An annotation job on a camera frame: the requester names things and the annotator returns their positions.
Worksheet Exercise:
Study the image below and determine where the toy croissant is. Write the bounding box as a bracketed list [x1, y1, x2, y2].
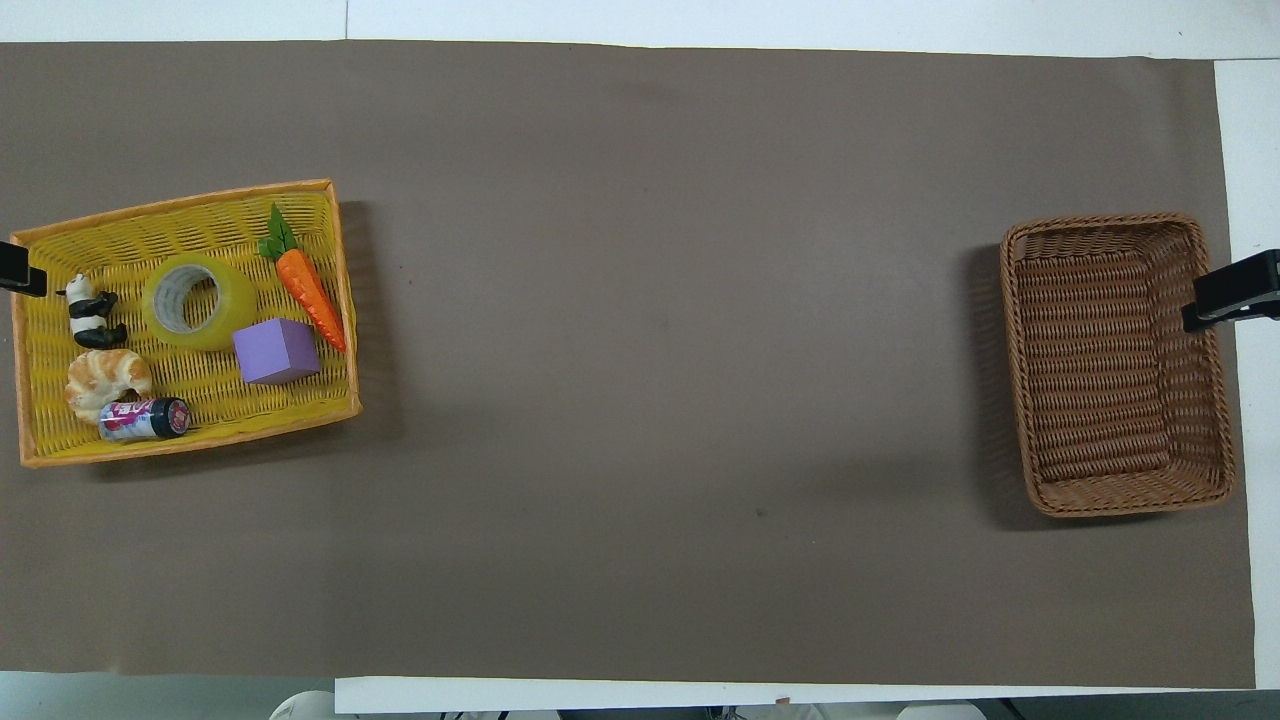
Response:
[65, 348, 154, 424]

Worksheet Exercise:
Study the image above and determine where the brown wicker basket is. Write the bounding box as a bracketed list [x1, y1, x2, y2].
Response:
[1000, 212, 1237, 518]

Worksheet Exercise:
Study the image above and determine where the yellowish clear tape roll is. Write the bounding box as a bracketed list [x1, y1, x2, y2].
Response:
[141, 255, 259, 352]

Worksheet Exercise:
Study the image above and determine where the small printed can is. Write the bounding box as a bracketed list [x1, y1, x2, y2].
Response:
[98, 396, 192, 443]

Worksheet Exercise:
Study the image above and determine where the black stand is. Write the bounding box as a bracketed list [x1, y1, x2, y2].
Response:
[1182, 249, 1280, 334]
[0, 241, 48, 298]

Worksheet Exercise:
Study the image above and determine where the panda figurine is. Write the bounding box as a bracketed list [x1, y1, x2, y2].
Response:
[56, 273, 129, 350]

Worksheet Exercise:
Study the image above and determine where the purple cube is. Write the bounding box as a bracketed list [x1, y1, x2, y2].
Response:
[233, 318, 322, 386]

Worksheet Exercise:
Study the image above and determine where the orange toy carrot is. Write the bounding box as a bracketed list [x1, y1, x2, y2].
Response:
[258, 203, 348, 353]

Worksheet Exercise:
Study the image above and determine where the yellow wicker basket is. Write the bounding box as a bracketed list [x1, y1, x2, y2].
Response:
[9, 179, 363, 469]

